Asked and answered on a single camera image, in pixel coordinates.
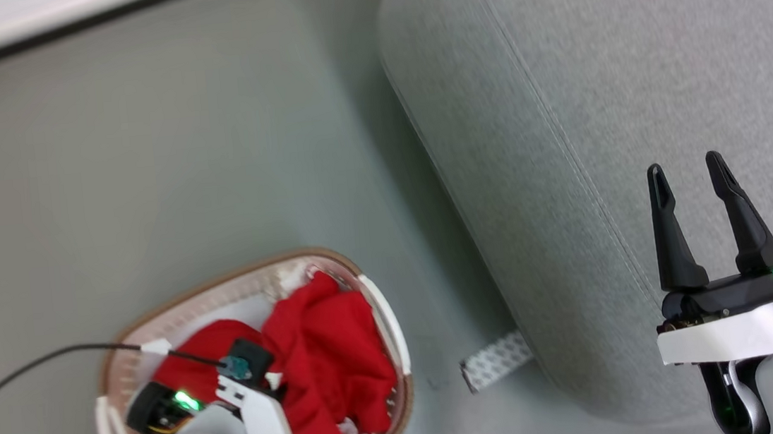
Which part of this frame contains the thin black cable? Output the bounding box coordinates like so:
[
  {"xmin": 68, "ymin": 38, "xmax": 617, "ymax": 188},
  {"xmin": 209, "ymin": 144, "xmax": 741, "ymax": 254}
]
[{"xmin": 0, "ymin": 330, "xmax": 238, "ymax": 434}]

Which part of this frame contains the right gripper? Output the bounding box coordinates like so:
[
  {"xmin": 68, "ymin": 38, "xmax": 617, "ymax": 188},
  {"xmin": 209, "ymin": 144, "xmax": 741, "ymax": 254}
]
[{"xmin": 639, "ymin": 145, "xmax": 773, "ymax": 369}]

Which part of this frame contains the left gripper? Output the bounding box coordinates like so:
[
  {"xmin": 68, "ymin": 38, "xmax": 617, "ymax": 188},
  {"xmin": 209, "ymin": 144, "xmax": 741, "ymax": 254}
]
[{"xmin": 123, "ymin": 368, "xmax": 293, "ymax": 434}]

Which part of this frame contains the black white wall baseboard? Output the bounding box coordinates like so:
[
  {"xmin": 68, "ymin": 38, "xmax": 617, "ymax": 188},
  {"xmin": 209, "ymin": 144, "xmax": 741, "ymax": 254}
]
[{"xmin": 0, "ymin": 0, "xmax": 244, "ymax": 79}]

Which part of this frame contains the white dotted strip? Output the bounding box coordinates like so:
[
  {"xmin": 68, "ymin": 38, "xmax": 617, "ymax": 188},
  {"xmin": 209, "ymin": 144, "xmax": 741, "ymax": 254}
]
[{"xmin": 457, "ymin": 330, "xmax": 538, "ymax": 395}]

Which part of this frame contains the grey fabric sofa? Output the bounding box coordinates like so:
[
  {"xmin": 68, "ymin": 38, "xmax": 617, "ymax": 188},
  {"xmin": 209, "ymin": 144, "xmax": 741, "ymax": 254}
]
[{"xmin": 373, "ymin": 0, "xmax": 773, "ymax": 434}]

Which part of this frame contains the red clothing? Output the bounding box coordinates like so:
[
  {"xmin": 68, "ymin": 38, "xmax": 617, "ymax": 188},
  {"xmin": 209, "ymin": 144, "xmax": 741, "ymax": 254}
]
[{"xmin": 130, "ymin": 265, "xmax": 403, "ymax": 434}]

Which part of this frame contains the white brown-rimmed laundry basket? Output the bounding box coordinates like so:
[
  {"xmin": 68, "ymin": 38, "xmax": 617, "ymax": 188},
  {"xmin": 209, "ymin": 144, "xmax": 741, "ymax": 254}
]
[{"xmin": 81, "ymin": 239, "xmax": 419, "ymax": 434}]

